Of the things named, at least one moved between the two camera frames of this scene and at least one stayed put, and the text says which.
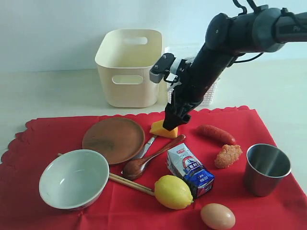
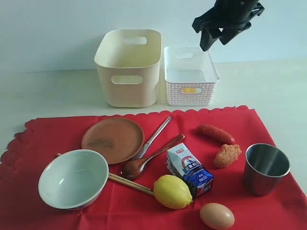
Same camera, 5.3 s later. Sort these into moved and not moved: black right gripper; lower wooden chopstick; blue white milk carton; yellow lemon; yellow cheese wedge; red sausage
Moved: black right gripper; yellow cheese wedge
Not moved: blue white milk carton; yellow lemon; lower wooden chopstick; red sausage
